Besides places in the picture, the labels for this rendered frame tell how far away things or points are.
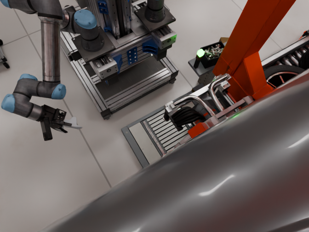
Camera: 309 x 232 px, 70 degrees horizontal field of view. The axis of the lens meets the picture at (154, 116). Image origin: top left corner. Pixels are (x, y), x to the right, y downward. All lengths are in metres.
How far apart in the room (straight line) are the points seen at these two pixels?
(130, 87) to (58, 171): 0.98
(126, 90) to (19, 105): 1.11
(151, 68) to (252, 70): 0.98
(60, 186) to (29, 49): 1.56
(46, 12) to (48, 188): 1.52
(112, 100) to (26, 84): 1.00
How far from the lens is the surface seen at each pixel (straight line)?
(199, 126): 0.94
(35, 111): 1.16
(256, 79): 1.64
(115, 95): 2.03
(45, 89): 1.12
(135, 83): 2.10
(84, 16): 1.44
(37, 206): 2.21
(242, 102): 1.09
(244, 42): 1.49
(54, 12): 1.07
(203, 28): 2.88
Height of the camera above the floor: 2.01
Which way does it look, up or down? 68 degrees down
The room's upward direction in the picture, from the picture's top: 6 degrees clockwise
